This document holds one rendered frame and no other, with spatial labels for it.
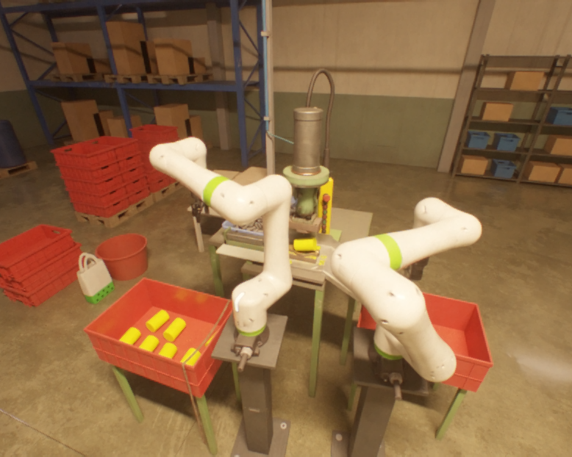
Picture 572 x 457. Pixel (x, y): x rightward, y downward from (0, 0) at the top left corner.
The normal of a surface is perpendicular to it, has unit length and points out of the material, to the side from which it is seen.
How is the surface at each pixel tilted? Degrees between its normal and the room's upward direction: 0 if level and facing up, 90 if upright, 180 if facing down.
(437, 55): 90
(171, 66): 90
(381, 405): 90
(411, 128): 90
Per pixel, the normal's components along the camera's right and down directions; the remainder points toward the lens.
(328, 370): 0.00, -0.87
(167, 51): -0.33, 0.47
